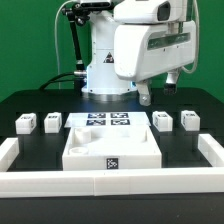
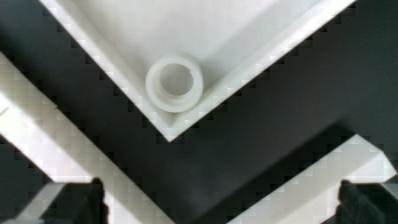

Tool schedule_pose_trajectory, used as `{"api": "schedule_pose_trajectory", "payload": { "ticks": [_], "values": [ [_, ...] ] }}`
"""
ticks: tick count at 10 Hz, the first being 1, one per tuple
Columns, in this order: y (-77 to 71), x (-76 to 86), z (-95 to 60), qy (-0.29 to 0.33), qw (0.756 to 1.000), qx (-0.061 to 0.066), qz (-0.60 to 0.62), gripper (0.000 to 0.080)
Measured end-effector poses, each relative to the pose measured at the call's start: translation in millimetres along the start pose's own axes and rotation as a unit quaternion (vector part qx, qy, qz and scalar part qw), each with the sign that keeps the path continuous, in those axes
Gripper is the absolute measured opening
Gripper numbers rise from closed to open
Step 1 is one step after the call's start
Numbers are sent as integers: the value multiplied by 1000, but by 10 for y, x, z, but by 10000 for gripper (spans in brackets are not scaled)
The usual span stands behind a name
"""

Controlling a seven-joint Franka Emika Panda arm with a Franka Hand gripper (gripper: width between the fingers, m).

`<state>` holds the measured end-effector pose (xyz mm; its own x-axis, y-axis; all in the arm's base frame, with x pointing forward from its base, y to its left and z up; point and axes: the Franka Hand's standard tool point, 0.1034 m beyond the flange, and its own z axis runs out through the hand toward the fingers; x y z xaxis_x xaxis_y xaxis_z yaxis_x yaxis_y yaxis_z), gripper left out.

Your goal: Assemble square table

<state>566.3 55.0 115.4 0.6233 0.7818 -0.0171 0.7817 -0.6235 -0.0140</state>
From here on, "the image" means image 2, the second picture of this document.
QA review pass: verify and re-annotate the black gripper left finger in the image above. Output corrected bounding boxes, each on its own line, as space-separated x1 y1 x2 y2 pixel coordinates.
41 178 109 224

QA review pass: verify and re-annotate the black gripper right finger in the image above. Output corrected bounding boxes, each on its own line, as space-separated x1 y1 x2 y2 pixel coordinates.
336 180 398 224

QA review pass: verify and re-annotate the white square tabletop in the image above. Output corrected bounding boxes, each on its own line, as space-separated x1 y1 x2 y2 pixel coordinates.
39 0 356 140

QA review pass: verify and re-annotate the white U-shaped fence wall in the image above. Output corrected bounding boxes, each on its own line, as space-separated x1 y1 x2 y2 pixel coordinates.
0 54 398 224

